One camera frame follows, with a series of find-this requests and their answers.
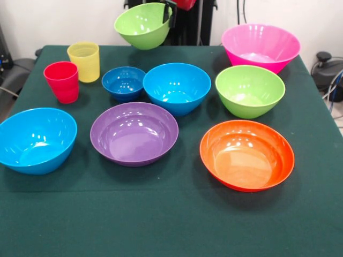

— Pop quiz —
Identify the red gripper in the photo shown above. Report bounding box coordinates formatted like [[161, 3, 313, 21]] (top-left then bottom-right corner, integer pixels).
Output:
[[161, 0, 198, 28]]

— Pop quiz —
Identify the green plastic bowl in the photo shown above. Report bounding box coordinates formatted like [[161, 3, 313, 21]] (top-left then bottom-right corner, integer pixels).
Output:
[[114, 2, 174, 51], [215, 65, 286, 119]]

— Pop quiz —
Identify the small dark blue bowl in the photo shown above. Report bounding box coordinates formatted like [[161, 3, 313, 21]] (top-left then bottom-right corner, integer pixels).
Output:
[[101, 66, 147, 102]]

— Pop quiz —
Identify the yellow plastic cup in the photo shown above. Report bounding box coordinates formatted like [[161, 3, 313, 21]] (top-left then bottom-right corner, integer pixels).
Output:
[[66, 41, 100, 84]]

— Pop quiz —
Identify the red plastic cup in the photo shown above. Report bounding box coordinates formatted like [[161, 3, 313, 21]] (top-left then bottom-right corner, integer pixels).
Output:
[[43, 61, 80, 104]]

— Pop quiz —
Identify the light blue plastic bowl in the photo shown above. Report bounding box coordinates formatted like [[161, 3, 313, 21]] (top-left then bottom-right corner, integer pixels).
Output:
[[0, 107, 78, 176], [143, 63, 212, 117]]

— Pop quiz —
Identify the pink plastic bowl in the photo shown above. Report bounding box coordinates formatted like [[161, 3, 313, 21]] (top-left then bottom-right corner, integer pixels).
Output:
[[221, 23, 301, 74]]

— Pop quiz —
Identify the purple plastic bowl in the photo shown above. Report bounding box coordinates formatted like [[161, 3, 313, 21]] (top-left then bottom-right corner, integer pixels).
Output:
[[90, 102, 180, 168]]

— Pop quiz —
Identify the orange plastic bowl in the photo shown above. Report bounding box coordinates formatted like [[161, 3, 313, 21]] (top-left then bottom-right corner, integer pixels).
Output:
[[199, 119, 295, 193]]

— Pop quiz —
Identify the grey office chair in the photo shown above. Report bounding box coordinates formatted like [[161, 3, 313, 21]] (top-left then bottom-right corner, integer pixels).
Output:
[[0, 25, 43, 97]]

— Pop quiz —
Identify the dark green tablecloth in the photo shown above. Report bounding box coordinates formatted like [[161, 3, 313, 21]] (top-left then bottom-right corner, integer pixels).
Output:
[[0, 44, 343, 257]]

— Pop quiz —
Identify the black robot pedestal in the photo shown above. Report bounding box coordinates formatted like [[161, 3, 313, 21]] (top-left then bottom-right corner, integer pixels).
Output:
[[123, 0, 218, 46]]

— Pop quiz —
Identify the black hanging cable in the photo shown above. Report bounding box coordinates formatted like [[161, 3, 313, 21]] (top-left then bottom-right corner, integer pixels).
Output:
[[237, 0, 248, 24]]

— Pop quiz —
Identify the blue and grey cable bundle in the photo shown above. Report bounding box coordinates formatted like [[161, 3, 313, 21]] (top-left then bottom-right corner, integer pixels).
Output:
[[321, 68, 343, 120]]

